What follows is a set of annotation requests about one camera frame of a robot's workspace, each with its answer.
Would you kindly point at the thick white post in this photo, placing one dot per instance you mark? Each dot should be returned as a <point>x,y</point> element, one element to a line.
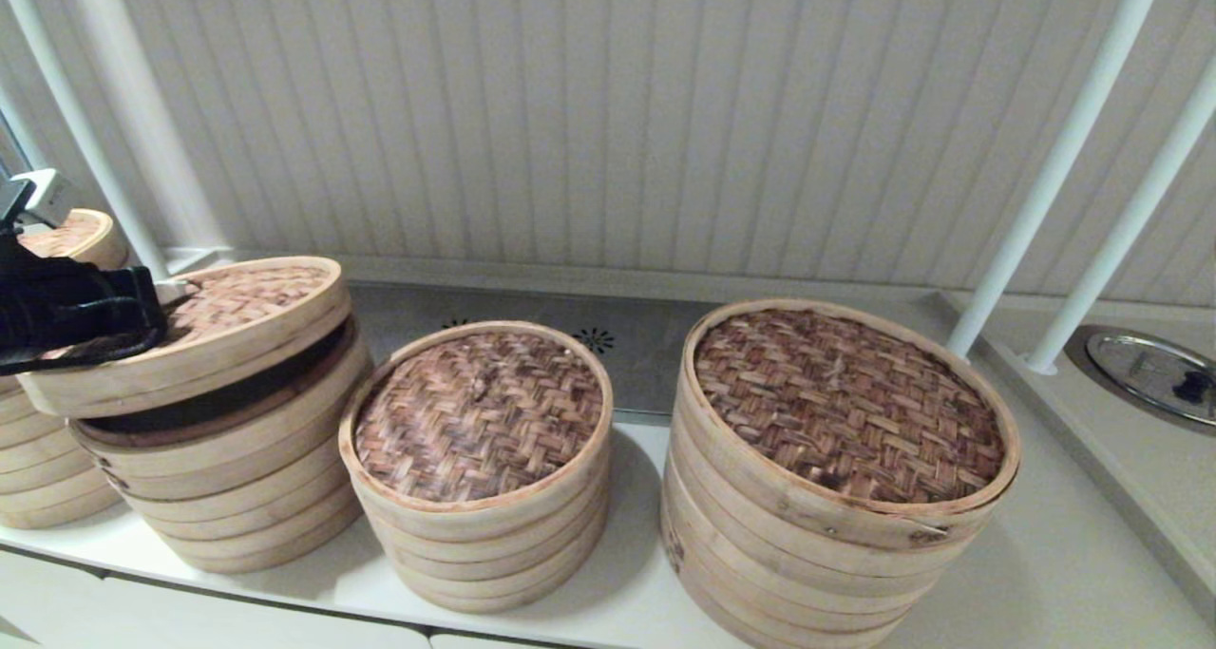
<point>142,107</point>

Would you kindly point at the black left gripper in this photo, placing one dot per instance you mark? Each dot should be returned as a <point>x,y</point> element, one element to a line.
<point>66,307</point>

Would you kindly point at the small bamboo steamer stack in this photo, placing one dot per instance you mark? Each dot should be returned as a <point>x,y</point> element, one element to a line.
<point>494,582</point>

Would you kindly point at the white cabinet front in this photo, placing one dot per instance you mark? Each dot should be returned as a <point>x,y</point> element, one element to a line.
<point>190,620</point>

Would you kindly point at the second-left bamboo steamer stack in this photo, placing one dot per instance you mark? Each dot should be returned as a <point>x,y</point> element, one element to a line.
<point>237,506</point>

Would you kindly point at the thin white metal pole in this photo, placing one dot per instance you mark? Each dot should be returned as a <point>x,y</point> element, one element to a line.
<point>1054,164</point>
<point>1121,236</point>
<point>85,136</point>

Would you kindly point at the large bamboo steamer stack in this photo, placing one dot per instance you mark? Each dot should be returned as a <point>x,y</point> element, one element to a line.
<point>845,407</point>
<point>779,592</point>

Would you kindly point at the small woven bamboo steamer lid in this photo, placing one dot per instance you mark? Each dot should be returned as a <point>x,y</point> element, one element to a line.
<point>475,421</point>

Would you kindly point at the round stainless steel pot lid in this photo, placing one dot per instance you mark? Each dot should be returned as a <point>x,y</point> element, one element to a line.
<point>1140,369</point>

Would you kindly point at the square metal lid with knob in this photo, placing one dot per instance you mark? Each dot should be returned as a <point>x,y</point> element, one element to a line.
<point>655,354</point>

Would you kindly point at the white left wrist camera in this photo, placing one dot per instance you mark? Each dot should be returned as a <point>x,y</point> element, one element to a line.
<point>47,196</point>

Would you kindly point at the large right bamboo steamer stack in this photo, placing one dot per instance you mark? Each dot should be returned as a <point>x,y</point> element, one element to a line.
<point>845,407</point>

